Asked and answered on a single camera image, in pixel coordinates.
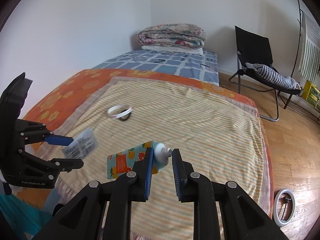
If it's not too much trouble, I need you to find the white label wrapper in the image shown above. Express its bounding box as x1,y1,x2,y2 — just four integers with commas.
62,127,98,160

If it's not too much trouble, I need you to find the orange print teal carton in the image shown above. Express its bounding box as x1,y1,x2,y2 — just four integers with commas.
107,140,172,179

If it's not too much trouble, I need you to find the orange floral bedsheet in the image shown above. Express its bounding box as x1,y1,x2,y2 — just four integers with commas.
15,68,275,218

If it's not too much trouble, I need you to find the black hair band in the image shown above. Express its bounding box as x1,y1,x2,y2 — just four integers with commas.
119,113,131,121

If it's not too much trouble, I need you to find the yellow striped blanket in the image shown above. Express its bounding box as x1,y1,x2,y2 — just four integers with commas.
53,80,266,240

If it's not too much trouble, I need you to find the yellow crate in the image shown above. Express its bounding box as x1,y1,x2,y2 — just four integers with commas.
302,80,319,108

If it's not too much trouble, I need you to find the striped cushion on chair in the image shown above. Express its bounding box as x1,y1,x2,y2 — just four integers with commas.
244,62,301,90

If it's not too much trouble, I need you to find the blue checked bedsheet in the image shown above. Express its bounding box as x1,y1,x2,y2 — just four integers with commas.
95,49,219,86

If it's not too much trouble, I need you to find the folded floral quilt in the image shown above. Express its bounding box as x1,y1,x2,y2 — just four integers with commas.
137,23,206,50

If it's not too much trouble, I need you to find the striped towel on rack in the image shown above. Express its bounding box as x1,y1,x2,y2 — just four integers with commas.
298,11,320,83

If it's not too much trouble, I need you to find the black folding chair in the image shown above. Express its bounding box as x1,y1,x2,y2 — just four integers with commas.
229,26,301,122

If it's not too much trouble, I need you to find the white ring light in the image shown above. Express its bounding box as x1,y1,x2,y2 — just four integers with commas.
273,189,296,228

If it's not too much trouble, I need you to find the white tape ring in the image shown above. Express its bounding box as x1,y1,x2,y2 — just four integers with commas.
107,104,133,119

